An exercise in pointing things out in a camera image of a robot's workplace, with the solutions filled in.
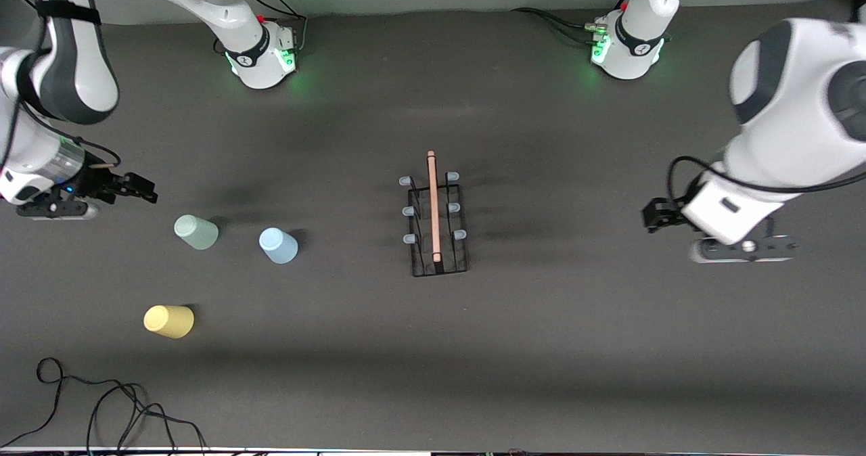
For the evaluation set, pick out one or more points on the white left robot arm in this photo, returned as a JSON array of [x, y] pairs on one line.
[[798, 104]]

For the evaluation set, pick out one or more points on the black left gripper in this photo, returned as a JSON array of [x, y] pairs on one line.
[[664, 213]]

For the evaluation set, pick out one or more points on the dark grey table mat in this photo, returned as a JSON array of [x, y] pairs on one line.
[[473, 375]]

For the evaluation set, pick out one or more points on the pale green plastic cup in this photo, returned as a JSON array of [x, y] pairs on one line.
[[197, 234]]

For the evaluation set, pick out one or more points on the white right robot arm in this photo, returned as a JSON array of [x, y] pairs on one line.
[[74, 70]]

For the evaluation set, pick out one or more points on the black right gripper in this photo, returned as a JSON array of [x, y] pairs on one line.
[[97, 183]]

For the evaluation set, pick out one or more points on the yellow plastic cup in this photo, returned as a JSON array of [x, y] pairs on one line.
[[169, 321]]

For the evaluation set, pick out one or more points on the pale blue plastic cup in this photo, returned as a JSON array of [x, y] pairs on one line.
[[279, 246]]

